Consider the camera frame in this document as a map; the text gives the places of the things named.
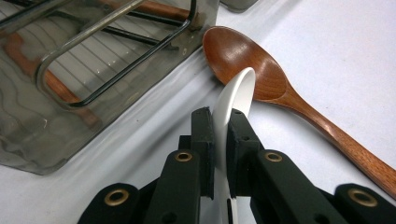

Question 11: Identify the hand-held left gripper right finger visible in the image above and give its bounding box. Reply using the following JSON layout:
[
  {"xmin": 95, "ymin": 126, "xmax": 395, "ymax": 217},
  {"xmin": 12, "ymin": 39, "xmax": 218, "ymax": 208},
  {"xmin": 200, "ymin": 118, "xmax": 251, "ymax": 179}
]
[{"xmin": 225, "ymin": 107, "xmax": 265, "ymax": 200}]

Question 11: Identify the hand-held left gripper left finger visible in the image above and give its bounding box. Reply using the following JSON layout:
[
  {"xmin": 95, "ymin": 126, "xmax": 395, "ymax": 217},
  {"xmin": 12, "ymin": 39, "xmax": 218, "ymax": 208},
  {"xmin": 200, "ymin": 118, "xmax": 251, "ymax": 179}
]
[{"xmin": 178, "ymin": 106, "xmax": 216, "ymax": 200}]

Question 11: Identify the white ceramic spoon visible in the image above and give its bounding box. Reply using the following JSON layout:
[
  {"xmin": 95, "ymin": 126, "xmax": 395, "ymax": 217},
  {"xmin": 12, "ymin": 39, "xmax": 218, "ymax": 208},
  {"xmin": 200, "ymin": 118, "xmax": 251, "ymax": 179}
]
[{"xmin": 212, "ymin": 66, "xmax": 257, "ymax": 224}]

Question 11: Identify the smoky clear plastic bin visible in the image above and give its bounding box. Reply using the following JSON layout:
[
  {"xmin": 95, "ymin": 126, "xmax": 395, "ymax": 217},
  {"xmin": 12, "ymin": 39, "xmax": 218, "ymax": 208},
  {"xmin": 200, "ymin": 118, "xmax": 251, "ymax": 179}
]
[
  {"xmin": 219, "ymin": 0, "xmax": 260, "ymax": 14},
  {"xmin": 0, "ymin": 0, "xmax": 220, "ymax": 175}
]

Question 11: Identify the brown wooden spoon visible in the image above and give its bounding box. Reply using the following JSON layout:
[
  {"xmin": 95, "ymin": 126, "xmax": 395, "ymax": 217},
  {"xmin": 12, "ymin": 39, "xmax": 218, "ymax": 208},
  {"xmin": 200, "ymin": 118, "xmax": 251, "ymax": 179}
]
[{"xmin": 202, "ymin": 25, "xmax": 396, "ymax": 200}]

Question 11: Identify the black chopstick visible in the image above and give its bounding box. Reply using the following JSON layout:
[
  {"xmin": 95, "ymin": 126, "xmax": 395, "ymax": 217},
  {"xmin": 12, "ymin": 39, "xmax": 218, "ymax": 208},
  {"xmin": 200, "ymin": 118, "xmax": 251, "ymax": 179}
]
[
  {"xmin": 126, "ymin": 9, "xmax": 190, "ymax": 27},
  {"xmin": 101, "ymin": 26, "xmax": 163, "ymax": 47}
]

